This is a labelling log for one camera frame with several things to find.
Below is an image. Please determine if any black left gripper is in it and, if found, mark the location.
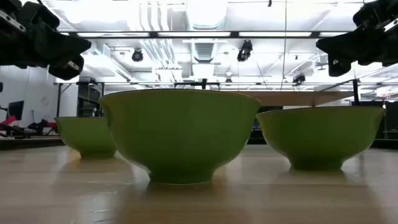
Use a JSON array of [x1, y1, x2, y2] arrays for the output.
[[0, 0, 93, 81]]

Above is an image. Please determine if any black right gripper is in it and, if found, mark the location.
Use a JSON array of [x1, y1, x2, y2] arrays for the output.
[[316, 0, 398, 78]]

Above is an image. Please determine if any yellow mini bowl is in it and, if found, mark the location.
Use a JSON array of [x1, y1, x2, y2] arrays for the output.
[[54, 116, 118, 159], [256, 106, 386, 171], [98, 88, 262, 187]]

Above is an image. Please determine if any black ceiling spotlight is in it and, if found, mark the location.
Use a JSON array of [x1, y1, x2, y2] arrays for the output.
[[292, 73, 307, 86], [131, 48, 144, 63], [236, 39, 254, 62]]

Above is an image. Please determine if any dark cabinet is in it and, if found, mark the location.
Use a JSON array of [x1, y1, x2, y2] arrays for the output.
[[76, 85, 105, 118]]

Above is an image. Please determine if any raised wooden shelf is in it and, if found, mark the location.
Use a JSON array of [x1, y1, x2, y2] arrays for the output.
[[242, 90, 355, 107]]

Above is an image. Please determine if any black monitor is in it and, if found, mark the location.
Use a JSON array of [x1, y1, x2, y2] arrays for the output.
[[7, 100, 25, 121]]

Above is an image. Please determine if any black floor equipment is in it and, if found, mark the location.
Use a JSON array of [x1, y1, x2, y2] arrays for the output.
[[27, 118, 59, 135]]

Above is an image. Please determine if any dark furniture unit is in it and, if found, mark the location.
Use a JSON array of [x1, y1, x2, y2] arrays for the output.
[[374, 100, 398, 149]]

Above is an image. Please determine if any red seat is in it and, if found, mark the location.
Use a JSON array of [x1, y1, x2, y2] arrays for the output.
[[0, 115, 18, 131]]

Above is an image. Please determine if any ceiling vent grille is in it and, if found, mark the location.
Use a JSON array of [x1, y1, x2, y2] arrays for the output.
[[193, 42, 215, 63]]

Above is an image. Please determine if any thin hanging wire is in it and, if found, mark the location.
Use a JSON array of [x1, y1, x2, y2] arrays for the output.
[[280, 0, 288, 91]]

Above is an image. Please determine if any black shelf support frame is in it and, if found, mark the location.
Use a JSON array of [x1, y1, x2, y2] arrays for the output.
[[174, 78, 220, 91]]

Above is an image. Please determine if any silver round air duct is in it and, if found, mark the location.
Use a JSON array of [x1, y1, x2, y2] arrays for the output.
[[185, 0, 228, 31]]

